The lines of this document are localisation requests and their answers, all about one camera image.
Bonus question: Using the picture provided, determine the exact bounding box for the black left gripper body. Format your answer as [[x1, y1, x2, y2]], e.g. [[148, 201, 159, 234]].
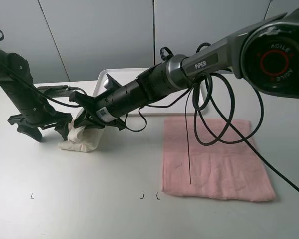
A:
[[8, 104, 72, 128]]

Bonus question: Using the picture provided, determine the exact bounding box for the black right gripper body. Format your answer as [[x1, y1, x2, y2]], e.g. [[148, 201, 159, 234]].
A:
[[69, 84, 140, 130]]

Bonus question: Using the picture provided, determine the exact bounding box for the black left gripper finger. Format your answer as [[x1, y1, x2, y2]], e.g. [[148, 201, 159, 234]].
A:
[[17, 125, 43, 142], [54, 123, 69, 141]]

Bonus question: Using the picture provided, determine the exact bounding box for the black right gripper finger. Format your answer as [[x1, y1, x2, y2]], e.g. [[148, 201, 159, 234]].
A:
[[73, 118, 105, 129]]

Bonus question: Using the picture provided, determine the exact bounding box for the cream white towel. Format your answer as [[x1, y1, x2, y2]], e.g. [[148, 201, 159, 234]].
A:
[[58, 110, 104, 152]]

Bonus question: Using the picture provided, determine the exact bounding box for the pink towel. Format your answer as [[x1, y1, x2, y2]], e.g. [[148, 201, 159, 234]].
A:
[[162, 117, 276, 202]]

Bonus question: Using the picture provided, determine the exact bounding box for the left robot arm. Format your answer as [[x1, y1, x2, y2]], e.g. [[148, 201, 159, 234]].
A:
[[0, 49, 72, 142]]

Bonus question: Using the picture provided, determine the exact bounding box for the white rectangular plastic tray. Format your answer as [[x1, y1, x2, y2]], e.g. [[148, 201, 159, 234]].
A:
[[92, 67, 206, 118]]

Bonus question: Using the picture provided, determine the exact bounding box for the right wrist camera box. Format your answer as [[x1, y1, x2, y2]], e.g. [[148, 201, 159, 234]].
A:
[[103, 73, 122, 93]]

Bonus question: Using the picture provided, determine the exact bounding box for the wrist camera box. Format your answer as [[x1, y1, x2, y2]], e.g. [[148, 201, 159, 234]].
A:
[[37, 85, 80, 98], [103, 73, 122, 93]]

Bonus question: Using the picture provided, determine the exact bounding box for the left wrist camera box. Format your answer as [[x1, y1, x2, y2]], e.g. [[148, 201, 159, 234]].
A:
[[37, 85, 80, 98]]

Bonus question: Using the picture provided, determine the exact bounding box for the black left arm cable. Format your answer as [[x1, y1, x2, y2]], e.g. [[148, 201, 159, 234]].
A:
[[0, 26, 85, 108]]

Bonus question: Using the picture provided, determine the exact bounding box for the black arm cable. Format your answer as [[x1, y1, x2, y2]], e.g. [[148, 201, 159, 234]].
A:
[[0, 26, 85, 108], [124, 72, 299, 201]]

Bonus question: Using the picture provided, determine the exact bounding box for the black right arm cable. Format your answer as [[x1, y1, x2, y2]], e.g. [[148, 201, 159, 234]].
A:
[[124, 72, 299, 201]]

